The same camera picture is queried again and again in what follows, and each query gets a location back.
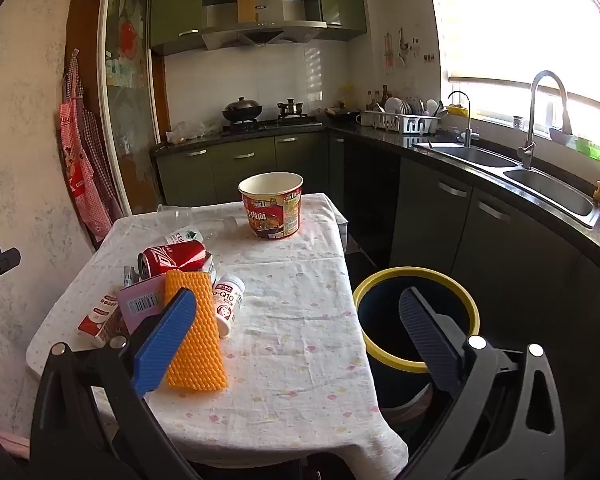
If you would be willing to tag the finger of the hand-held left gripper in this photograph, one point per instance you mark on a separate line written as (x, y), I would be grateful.
(2, 258)

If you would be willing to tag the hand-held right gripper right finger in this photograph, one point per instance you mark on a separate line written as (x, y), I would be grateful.
(425, 340)

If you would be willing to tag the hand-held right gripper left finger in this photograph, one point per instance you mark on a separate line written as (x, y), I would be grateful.
(165, 340)

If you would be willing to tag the orange foam net sleeve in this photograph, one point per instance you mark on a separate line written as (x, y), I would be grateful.
(200, 355)

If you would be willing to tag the pink box with barcode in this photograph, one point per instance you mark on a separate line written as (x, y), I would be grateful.
(140, 300)

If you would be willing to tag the dark bin with yellow rim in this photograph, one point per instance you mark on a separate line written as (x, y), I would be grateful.
(390, 385)

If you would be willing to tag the white pill bottle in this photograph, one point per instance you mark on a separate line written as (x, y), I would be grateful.
(226, 305)

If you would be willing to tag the red and white small carton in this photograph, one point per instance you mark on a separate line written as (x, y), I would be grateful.
(97, 317)

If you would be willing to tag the red soda can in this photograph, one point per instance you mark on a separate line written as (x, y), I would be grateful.
(180, 255)

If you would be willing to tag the clear bottle with green label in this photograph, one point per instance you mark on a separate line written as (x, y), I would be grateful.
(185, 236)

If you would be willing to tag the instant noodle paper bowl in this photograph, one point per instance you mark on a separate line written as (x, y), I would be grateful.
(270, 215)

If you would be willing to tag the wooden stool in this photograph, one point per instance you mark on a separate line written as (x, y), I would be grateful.
(405, 410)

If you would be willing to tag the white floral tablecloth table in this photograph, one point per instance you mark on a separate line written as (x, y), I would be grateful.
(290, 310)

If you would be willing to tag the dark red checked apron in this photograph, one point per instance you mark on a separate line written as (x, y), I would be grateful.
(102, 160)

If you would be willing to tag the pink cloth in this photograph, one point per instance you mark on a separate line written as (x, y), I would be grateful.
(12, 440)

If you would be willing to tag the green base cabinets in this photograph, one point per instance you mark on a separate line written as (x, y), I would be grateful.
(240, 165)

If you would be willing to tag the stainless double sink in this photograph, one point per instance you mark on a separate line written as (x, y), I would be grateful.
(555, 195)

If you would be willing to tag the frosted glass sliding door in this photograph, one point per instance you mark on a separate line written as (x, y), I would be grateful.
(130, 110)

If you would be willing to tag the clear plastic bag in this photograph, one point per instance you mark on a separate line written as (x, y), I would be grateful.
(195, 130)

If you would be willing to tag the small steel faucet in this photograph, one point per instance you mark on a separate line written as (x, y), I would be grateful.
(467, 130)

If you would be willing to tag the white dish rack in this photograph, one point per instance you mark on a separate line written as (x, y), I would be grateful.
(395, 122)

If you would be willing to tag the tall steel faucet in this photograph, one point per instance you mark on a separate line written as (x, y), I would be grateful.
(528, 135)

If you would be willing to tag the yellow container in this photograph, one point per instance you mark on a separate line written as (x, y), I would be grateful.
(457, 110)

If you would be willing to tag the row of white plates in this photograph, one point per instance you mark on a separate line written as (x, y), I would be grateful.
(395, 106)

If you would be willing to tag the black frying pan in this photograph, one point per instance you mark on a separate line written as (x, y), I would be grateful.
(345, 115)

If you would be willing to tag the black gas stove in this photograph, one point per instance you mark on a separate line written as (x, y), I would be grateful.
(270, 125)

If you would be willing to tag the black wok with lid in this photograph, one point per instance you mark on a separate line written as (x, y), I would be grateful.
(242, 108)

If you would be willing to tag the pale blue bowl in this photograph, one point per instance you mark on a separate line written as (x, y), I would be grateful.
(560, 136)

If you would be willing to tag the row of sauce bottles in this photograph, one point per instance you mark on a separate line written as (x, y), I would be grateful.
(382, 97)

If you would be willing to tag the green plastic tray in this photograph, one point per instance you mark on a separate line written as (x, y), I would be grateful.
(592, 150)

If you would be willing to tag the steel range hood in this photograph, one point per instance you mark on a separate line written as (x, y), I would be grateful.
(265, 35)

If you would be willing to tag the brown paper pack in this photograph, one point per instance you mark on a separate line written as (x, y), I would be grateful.
(247, 5)

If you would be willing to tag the pink wall hanging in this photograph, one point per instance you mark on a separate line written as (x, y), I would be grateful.
(389, 52)

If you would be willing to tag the green wall cabinets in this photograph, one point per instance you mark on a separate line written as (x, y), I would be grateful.
(175, 10)

